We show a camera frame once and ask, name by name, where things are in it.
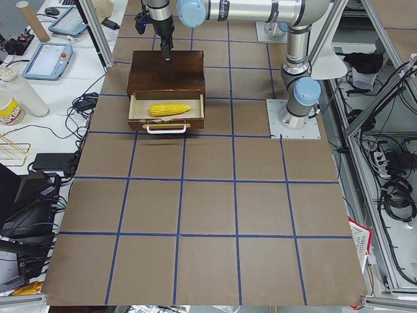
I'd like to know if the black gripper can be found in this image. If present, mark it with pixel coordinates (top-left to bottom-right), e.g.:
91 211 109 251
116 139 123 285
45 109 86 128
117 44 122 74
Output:
135 12 175 61

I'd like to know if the dark wooden drawer box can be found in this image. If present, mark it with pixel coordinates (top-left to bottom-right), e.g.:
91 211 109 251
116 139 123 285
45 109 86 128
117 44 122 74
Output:
126 50 206 100

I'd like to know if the yellow corn cob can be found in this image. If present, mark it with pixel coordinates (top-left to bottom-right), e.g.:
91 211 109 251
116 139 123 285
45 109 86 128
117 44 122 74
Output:
149 103 191 117

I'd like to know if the wooden drawer with handle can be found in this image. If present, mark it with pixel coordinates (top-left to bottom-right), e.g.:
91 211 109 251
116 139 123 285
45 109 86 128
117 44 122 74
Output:
127 91 205 134

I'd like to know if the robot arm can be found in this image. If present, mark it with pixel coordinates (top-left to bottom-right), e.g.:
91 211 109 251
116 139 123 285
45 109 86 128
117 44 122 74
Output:
177 0 330 130
264 22 288 37

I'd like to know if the black power brick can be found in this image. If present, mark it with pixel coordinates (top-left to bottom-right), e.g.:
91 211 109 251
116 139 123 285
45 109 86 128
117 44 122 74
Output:
102 18 120 30

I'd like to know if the far blue teach pendant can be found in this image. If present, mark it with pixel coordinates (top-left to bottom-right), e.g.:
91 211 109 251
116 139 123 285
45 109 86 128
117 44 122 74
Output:
48 6 86 37

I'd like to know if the blue teach pendant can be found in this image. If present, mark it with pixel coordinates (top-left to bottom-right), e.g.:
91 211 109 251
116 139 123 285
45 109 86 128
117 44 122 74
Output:
48 6 86 37
22 43 73 81

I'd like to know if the black computer mouse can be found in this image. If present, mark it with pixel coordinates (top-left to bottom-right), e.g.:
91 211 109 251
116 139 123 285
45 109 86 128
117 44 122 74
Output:
44 7 60 17

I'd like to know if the near blue teach pendant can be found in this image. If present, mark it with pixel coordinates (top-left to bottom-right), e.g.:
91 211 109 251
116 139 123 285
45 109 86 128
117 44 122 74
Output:
22 43 73 81

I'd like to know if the cardboard tube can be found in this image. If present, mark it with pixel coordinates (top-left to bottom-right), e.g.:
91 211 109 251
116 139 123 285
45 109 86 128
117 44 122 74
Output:
16 1 50 42

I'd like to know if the frosted plastic bottle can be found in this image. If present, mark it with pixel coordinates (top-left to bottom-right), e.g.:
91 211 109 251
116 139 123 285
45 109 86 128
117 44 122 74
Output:
1 67 50 117

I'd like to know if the white chair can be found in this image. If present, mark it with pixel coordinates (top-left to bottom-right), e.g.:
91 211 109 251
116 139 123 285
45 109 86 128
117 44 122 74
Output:
309 17 347 80

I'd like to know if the popcorn paper cup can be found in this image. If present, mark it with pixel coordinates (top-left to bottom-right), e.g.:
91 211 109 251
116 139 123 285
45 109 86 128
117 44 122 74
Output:
0 88 26 126

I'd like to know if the white red plastic basket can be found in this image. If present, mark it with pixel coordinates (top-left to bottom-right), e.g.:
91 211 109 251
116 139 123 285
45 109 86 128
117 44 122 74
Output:
349 218 372 273

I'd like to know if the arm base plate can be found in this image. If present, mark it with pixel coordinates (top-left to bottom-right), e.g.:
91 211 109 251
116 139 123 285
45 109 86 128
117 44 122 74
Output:
255 22 288 44
266 99 321 140

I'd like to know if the gold wire rack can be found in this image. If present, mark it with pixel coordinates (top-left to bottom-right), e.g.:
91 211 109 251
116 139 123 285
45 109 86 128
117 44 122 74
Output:
0 134 31 167

